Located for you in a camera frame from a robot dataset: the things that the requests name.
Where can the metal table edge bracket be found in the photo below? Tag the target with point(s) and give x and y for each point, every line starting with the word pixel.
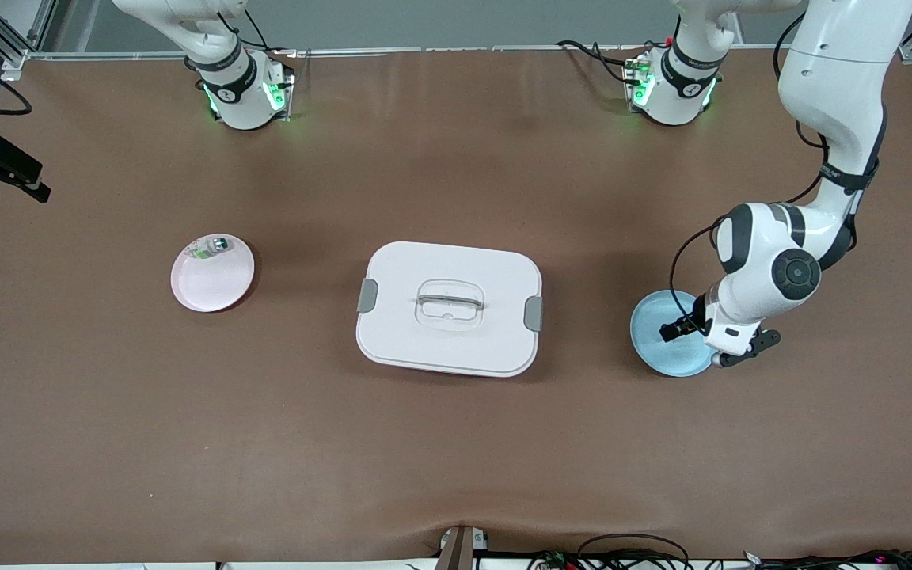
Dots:
pixel 460 550

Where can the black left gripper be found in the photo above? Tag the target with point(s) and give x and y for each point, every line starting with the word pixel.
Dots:
pixel 689 326

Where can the pink round plate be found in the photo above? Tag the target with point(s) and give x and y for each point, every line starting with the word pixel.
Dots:
pixel 210 285

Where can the blue round plate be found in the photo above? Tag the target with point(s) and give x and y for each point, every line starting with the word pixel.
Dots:
pixel 662 356

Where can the brown table cover sheet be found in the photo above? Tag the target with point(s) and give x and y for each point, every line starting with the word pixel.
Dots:
pixel 456 443

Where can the white lidded storage container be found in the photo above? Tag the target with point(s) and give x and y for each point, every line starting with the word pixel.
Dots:
pixel 456 348

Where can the metal table edge rail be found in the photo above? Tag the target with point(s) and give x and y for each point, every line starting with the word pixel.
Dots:
pixel 464 50

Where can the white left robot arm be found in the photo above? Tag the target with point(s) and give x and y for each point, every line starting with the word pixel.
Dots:
pixel 836 79

